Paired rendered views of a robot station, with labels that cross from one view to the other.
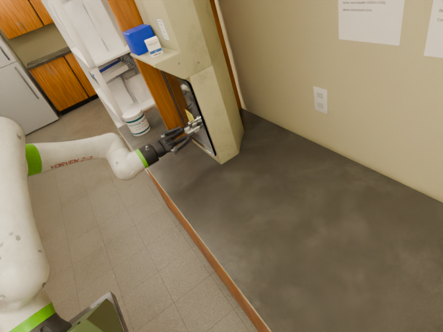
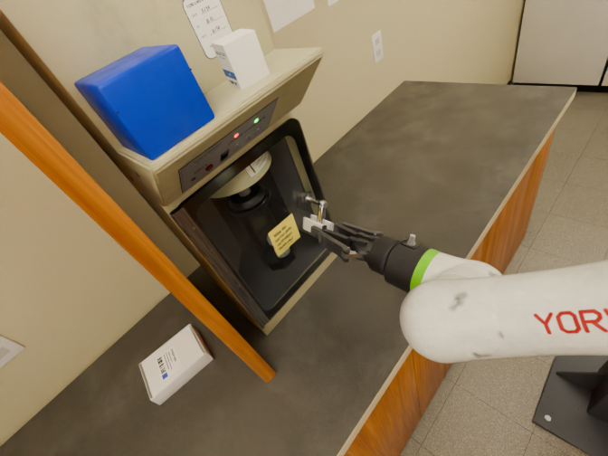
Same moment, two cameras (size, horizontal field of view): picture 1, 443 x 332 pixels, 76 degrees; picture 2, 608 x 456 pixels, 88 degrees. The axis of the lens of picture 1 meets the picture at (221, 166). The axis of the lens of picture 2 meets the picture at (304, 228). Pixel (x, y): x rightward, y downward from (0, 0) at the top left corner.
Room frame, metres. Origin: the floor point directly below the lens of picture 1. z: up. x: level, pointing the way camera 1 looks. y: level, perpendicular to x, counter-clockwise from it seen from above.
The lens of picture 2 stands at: (1.31, 0.59, 1.66)
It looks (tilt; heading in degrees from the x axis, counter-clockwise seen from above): 43 degrees down; 259
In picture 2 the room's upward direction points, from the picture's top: 23 degrees counter-clockwise
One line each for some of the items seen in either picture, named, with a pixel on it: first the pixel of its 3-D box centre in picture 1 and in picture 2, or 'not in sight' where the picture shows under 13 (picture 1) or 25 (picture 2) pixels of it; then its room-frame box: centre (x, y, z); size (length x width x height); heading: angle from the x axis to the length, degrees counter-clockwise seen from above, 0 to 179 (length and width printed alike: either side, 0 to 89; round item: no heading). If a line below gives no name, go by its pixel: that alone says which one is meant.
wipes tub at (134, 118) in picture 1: (136, 121); not in sight; (1.78, 0.43, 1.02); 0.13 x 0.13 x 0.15
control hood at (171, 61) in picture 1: (157, 64); (240, 126); (1.25, 0.11, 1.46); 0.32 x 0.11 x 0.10; 20
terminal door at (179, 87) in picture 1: (189, 113); (278, 232); (1.26, 0.06, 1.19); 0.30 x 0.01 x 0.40; 20
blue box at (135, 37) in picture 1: (140, 39); (147, 100); (1.34, 0.14, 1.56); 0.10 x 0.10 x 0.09; 20
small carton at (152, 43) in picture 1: (153, 47); (241, 59); (1.20, 0.09, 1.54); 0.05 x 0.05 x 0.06; 6
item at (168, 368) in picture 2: not in sight; (175, 361); (1.65, 0.04, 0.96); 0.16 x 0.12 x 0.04; 11
